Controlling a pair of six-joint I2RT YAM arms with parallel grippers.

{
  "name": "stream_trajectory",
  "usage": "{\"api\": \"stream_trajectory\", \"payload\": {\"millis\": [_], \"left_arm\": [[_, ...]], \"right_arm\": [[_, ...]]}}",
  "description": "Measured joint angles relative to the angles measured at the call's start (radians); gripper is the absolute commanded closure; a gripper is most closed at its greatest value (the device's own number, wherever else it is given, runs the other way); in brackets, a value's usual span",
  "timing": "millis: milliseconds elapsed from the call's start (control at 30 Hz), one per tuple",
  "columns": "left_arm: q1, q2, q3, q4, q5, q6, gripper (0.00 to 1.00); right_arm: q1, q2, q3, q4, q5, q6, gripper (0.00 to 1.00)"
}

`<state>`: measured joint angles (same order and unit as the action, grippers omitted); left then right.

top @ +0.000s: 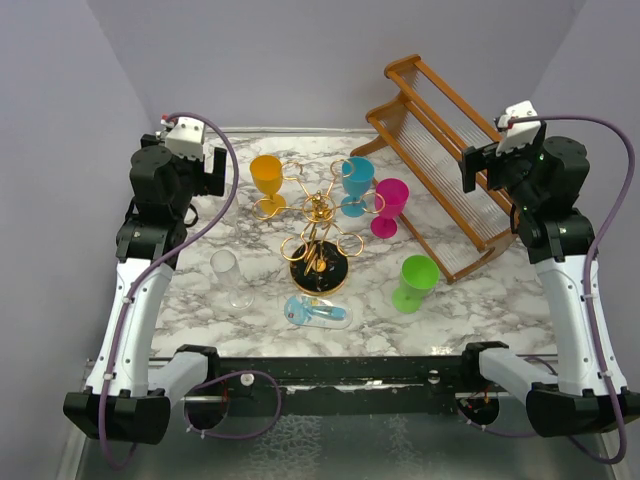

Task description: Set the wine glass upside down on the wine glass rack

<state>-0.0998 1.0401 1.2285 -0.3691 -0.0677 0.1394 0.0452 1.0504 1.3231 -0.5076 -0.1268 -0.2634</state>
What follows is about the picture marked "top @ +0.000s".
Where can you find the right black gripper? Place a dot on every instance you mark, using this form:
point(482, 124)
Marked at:
point(474, 154)

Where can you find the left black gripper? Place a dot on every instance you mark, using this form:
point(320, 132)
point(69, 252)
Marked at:
point(209, 183)

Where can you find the pink plastic wine glass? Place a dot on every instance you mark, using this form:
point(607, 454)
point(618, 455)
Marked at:
point(392, 195)

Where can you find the blue plastic wine glass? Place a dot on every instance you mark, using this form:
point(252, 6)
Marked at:
point(357, 176)

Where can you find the green plastic wine glass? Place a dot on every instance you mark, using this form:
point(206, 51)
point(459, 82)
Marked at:
point(419, 275)

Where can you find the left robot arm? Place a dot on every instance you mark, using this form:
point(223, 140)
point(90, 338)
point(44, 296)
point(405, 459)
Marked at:
point(122, 399)

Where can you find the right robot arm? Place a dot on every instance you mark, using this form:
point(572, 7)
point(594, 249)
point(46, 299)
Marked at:
point(588, 394)

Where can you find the orange plastic wine glass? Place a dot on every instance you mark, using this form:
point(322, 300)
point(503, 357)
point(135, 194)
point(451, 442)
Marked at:
point(266, 172)

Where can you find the wooden dish rack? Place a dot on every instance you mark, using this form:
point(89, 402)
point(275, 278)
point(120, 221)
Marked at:
point(421, 134)

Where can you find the clear champagne flute front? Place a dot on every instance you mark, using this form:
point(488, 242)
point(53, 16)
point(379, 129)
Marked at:
point(226, 268)

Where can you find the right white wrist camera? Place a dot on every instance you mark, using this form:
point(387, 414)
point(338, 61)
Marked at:
point(516, 127)

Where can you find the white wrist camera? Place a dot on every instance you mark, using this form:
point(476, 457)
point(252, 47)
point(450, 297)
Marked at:
point(184, 137)
point(516, 127)

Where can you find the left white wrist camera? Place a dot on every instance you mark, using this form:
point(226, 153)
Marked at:
point(184, 137)

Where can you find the gold wire wine glass rack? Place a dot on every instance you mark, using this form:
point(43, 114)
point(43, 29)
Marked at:
point(318, 257)

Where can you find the black mounting base rail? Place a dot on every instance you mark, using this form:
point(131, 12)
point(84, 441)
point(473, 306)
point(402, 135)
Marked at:
point(329, 386)

